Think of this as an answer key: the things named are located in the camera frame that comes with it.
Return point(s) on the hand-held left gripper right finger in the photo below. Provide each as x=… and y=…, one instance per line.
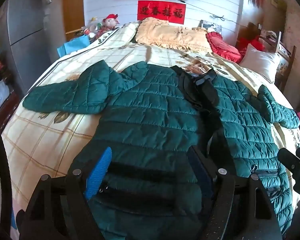
x=202, y=172

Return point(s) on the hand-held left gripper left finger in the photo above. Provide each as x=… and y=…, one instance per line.
x=100, y=172

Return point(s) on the grey refrigerator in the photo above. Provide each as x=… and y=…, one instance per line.
x=27, y=35

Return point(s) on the wooden door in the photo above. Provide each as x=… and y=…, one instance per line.
x=73, y=10

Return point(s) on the red frilled pillow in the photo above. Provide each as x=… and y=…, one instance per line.
x=222, y=47

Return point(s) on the blue bag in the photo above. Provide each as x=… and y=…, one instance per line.
x=73, y=46

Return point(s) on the red wall banner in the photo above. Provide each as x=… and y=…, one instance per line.
x=161, y=12

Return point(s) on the beige frilled pillow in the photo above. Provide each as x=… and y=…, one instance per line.
x=170, y=36

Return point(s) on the pile of bottles and toys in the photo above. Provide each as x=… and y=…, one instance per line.
x=92, y=28

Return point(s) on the cream floral bed blanket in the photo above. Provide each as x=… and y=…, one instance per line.
x=52, y=140

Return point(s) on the framed photo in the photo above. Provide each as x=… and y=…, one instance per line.
x=211, y=27

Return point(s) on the red cloth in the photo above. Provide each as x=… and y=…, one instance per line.
x=250, y=43

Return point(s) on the white plastic bag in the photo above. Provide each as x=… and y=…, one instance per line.
x=0, y=92

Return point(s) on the wooden chair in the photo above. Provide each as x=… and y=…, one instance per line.
x=290, y=62

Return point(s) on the white pillow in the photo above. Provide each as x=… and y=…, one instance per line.
x=261, y=62

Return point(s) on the green quilted jacket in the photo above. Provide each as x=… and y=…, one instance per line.
x=150, y=115

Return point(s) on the plush toy with red hat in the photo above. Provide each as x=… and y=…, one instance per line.
x=111, y=21

